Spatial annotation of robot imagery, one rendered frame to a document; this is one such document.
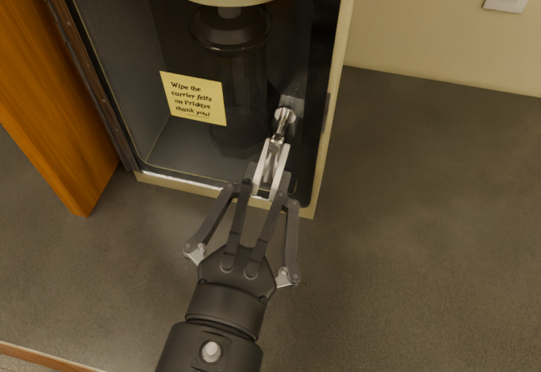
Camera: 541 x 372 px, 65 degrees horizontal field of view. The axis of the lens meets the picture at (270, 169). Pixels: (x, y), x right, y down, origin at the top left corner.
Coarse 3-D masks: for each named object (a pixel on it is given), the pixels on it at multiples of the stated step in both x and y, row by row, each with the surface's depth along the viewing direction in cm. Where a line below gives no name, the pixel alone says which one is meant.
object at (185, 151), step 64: (128, 0) 42; (192, 0) 40; (256, 0) 39; (320, 0) 37; (128, 64) 50; (192, 64) 47; (256, 64) 45; (320, 64) 43; (128, 128) 61; (192, 128) 57; (256, 128) 53; (320, 128) 50
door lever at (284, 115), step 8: (280, 112) 49; (288, 112) 49; (280, 120) 49; (288, 120) 49; (280, 128) 48; (272, 136) 47; (280, 136) 47; (272, 144) 47; (280, 144) 47; (272, 152) 48; (280, 152) 48; (272, 160) 49; (264, 168) 52; (272, 168) 51; (264, 176) 53; (272, 176) 52
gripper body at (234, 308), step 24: (216, 264) 44; (240, 264) 44; (264, 264) 44; (216, 288) 40; (240, 288) 40; (264, 288) 43; (192, 312) 39; (216, 312) 38; (240, 312) 39; (264, 312) 42
